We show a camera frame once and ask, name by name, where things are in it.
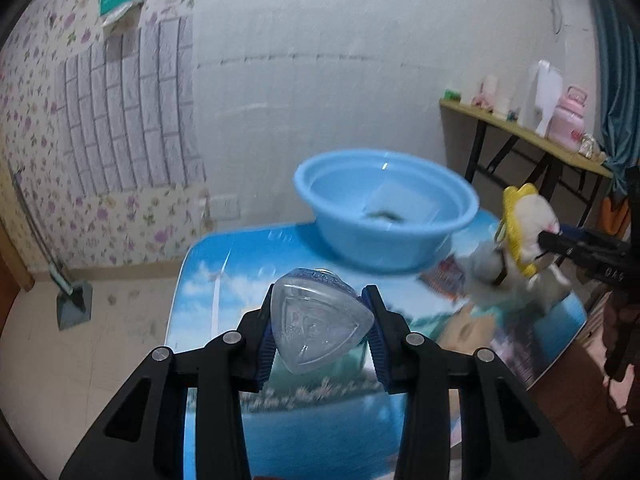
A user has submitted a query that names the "beige plush doll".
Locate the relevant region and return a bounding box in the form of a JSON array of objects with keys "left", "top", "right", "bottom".
[{"left": 437, "top": 302, "right": 498, "bottom": 356}]

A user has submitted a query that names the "wooden folding side table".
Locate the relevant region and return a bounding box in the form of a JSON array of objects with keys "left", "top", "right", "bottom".
[{"left": 439, "top": 99, "right": 613, "bottom": 228}]

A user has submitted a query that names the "red snack packet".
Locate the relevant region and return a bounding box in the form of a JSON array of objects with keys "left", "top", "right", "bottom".
[{"left": 419, "top": 255, "right": 466, "bottom": 301}]

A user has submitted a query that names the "small green box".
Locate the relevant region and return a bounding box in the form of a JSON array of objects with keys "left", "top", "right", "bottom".
[{"left": 444, "top": 89, "right": 461, "bottom": 102}]

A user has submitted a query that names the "white plush toy yellow frill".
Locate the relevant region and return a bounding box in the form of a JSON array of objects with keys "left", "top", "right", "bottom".
[{"left": 456, "top": 182, "right": 574, "bottom": 306}]

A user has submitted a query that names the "pink water bottle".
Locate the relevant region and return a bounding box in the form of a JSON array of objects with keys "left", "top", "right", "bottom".
[{"left": 547, "top": 84, "right": 588, "bottom": 153}]

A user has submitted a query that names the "blue scenery table mat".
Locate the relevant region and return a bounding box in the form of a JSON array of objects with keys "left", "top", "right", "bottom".
[{"left": 166, "top": 223, "right": 587, "bottom": 479}]

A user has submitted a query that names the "clear plastic jar red label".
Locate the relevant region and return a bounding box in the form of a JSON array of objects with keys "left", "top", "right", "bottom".
[{"left": 270, "top": 268, "right": 374, "bottom": 375}]

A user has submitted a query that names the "grey dustpan with handle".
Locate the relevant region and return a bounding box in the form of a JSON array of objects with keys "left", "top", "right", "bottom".
[{"left": 8, "top": 162, "right": 93, "bottom": 332}]

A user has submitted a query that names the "white fan on table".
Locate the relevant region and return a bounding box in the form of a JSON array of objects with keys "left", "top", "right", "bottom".
[{"left": 518, "top": 60, "right": 563, "bottom": 138}]

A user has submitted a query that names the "blue plastic basin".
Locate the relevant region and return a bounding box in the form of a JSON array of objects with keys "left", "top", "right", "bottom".
[{"left": 294, "top": 150, "right": 480, "bottom": 273}]

